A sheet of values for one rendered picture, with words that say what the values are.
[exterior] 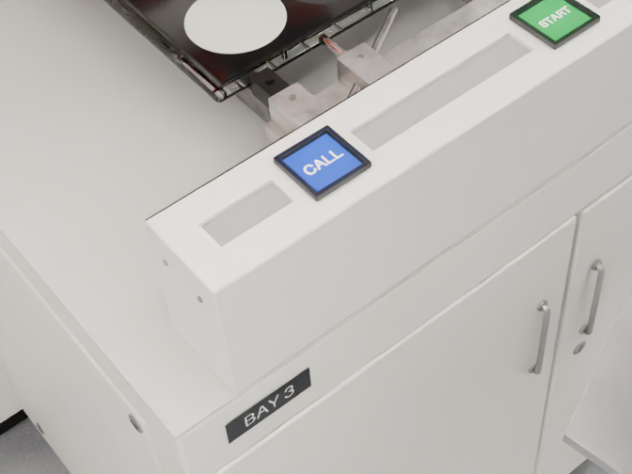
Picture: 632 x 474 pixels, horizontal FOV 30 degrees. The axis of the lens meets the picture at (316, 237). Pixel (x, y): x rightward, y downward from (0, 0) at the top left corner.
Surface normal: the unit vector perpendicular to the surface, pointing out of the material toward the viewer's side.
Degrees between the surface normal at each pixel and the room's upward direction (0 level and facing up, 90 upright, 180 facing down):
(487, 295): 90
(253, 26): 0
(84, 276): 0
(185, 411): 0
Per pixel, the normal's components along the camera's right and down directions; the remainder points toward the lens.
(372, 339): 0.62, 0.58
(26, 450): -0.06, -0.64
